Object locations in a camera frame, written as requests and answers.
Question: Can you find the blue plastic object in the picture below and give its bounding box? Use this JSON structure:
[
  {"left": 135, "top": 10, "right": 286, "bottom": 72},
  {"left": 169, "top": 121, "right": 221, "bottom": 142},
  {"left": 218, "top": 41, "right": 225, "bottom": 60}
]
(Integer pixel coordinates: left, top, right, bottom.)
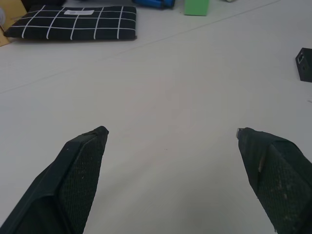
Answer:
[{"left": 132, "top": 0, "right": 176, "bottom": 10}]

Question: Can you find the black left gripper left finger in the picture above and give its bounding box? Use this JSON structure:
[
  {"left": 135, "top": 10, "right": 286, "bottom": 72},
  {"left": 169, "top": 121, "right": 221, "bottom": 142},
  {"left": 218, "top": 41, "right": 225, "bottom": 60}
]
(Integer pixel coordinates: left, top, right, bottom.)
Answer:
[{"left": 0, "top": 125, "right": 110, "bottom": 234}]

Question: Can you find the green box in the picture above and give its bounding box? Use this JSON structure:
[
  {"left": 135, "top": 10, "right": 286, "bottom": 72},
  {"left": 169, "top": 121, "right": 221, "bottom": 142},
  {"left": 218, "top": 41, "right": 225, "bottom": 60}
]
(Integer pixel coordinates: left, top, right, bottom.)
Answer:
[{"left": 184, "top": 0, "right": 210, "bottom": 17}]

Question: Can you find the black white-grid fabric pouch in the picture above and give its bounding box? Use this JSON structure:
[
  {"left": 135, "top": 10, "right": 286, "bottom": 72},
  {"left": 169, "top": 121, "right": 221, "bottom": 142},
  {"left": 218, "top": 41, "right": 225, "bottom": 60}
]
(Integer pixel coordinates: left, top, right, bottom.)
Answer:
[{"left": 3, "top": 5, "right": 138, "bottom": 41}]

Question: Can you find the small black box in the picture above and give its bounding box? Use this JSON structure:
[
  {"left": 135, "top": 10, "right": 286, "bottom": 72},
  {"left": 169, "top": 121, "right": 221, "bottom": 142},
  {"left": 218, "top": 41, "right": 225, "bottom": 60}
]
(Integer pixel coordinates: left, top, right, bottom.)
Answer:
[{"left": 295, "top": 47, "right": 312, "bottom": 82}]

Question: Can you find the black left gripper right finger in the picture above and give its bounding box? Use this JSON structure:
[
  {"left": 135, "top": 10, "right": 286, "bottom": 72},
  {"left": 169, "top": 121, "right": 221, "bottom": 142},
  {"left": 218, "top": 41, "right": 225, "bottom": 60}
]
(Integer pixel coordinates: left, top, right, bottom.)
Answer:
[{"left": 235, "top": 127, "right": 312, "bottom": 234}]

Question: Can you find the brown cardboard box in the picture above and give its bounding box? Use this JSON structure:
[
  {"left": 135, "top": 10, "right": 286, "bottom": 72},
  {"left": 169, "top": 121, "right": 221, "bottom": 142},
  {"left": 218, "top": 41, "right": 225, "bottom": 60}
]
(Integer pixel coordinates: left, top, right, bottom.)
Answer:
[{"left": 0, "top": 0, "right": 28, "bottom": 47}]

